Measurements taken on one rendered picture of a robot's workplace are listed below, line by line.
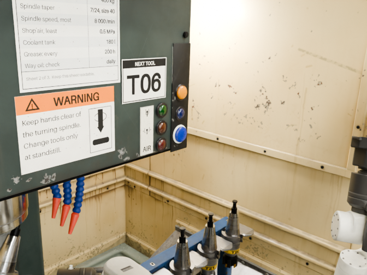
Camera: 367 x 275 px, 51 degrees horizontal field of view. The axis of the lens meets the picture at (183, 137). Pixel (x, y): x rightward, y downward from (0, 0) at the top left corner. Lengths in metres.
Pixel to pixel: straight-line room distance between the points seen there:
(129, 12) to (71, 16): 0.10
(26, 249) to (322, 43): 1.19
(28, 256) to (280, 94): 1.04
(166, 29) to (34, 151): 0.30
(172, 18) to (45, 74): 0.25
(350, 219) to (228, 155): 0.77
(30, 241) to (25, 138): 0.94
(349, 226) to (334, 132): 0.50
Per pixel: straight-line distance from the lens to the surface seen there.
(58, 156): 0.58
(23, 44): 0.53
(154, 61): 0.66
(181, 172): 1.78
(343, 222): 0.90
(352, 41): 1.30
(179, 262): 1.00
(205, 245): 1.07
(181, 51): 0.70
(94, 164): 0.62
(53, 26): 0.55
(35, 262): 1.51
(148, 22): 0.65
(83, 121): 0.59
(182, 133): 0.73
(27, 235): 1.45
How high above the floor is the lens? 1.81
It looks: 16 degrees down
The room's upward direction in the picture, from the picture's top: 2 degrees clockwise
